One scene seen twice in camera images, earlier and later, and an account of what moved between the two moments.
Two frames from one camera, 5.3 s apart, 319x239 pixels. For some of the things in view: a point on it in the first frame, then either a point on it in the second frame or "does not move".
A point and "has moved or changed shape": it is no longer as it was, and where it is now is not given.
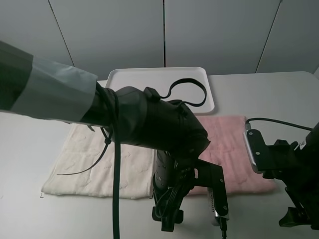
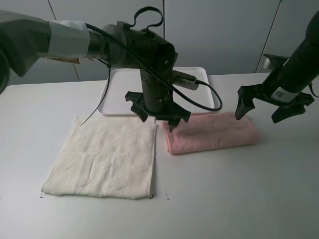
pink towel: x=227 y=149 has moved or changed shape
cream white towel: x=84 y=167 does not move
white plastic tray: x=160 y=78 does not move
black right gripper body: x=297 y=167 -> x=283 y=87
